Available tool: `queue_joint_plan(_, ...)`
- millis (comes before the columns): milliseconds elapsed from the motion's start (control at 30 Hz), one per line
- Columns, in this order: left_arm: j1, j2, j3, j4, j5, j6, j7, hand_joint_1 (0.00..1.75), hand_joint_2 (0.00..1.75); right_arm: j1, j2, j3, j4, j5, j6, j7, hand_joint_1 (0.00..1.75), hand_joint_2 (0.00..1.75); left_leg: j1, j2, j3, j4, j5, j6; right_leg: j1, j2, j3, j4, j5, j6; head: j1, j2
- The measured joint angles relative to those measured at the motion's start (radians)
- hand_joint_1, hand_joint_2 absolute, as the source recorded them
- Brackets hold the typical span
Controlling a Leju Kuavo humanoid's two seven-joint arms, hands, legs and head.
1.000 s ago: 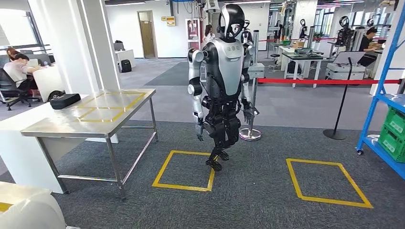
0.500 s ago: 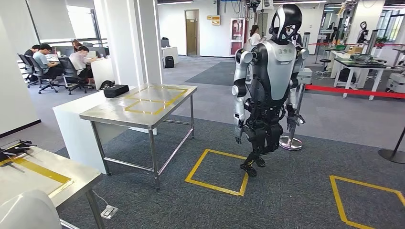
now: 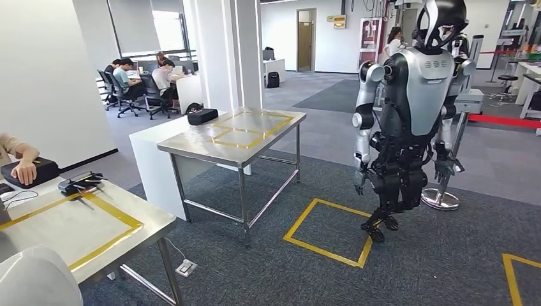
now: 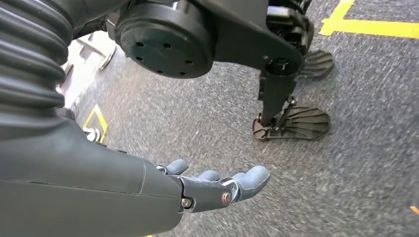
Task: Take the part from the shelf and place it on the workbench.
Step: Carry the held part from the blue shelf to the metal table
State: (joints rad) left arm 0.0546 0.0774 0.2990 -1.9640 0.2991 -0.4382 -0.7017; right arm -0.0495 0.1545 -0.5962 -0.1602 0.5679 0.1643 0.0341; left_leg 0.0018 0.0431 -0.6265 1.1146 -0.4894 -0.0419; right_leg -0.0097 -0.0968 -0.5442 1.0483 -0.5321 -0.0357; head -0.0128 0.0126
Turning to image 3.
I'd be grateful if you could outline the white curved plastic part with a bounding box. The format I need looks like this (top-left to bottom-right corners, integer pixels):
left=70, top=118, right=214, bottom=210
left=0, top=245, right=84, bottom=306

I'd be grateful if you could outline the steel workbench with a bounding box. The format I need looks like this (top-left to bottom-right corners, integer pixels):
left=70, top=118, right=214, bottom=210
left=0, top=179, right=186, bottom=306

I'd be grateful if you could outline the steel table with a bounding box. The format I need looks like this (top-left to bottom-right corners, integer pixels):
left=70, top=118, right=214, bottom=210
left=157, top=106, right=308, bottom=247

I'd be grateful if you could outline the black zip case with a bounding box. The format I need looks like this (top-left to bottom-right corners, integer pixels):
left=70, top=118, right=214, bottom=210
left=0, top=157, right=61, bottom=189
left=187, top=108, right=219, bottom=127

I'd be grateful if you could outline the dark grey floor mat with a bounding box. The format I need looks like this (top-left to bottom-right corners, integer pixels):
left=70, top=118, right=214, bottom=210
left=292, top=78, right=361, bottom=114

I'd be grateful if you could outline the white desk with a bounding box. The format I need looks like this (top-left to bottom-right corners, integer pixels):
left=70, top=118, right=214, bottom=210
left=262, top=58, right=286, bottom=85
left=175, top=73, right=205, bottom=115

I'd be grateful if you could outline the brown door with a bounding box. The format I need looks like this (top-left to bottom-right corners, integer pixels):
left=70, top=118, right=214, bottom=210
left=295, top=7, right=317, bottom=73

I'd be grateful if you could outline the white table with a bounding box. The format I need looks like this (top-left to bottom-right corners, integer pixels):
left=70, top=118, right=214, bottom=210
left=128, top=110, right=253, bottom=222
left=513, top=61, right=541, bottom=120

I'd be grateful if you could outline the black office chair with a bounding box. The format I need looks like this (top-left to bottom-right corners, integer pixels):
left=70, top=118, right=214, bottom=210
left=96, top=69, right=120, bottom=112
left=138, top=73, right=180, bottom=120
left=110, top=73, right=141, bottom=119

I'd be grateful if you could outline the white floor power strip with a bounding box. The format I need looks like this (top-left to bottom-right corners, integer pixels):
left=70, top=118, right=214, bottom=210
left=175, top=258, right=198, bottom=279

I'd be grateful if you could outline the red cabinet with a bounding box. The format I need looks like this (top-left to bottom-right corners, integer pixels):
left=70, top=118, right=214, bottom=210
left=359, top=17, right=384, bottom=71

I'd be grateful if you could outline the silver black humanoid robot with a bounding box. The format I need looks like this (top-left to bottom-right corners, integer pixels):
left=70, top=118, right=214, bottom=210
left=352, top=0, right=479, bottom=244

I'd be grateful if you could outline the metal robot stand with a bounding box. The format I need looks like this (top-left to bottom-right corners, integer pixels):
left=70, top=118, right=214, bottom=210
left=420, top=33, right=485, bottom=212

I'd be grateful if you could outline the grey window blind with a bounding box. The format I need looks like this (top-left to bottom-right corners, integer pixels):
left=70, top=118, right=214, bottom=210
left=107, top=0, right=162, bottom=54

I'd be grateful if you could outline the black router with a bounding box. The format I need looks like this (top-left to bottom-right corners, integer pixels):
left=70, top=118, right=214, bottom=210
left=57, top=170, right=108, bottom=211

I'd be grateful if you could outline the red barrier belt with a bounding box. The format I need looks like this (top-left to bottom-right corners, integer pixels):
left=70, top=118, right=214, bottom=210
left=467, top=113, right=541, bottom=130

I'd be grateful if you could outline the black stool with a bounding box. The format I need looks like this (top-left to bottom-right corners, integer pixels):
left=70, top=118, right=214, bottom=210
left=491, top=75, right=519, bottom=103

